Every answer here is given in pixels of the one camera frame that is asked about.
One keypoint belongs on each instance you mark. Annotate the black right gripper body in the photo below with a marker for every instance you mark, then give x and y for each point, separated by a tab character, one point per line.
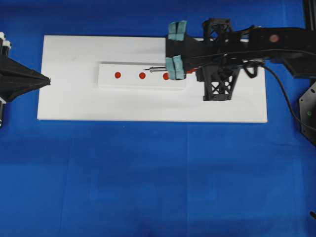
219	72

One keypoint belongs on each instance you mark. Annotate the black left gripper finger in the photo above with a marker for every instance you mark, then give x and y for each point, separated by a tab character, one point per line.
12	88
9	67

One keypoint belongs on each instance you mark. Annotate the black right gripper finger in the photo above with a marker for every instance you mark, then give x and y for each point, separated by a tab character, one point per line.
175	68
177	42

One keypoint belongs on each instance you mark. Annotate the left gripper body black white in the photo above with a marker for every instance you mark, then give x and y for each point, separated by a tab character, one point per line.
5	47

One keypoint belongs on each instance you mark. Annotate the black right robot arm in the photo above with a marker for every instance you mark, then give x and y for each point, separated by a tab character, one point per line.
295	48

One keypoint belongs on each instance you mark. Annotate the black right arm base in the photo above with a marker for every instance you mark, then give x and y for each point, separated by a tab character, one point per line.
307	108

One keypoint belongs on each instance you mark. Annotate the large white base board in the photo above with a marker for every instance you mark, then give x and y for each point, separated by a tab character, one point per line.
72	62

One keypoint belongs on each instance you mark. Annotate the small white marked block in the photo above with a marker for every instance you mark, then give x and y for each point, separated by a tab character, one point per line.
133	76

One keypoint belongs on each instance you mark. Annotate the blue table mat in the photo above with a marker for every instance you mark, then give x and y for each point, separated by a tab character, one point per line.
150	179

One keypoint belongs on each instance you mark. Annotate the black aluminium frame post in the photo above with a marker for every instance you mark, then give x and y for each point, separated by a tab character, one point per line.
309	7

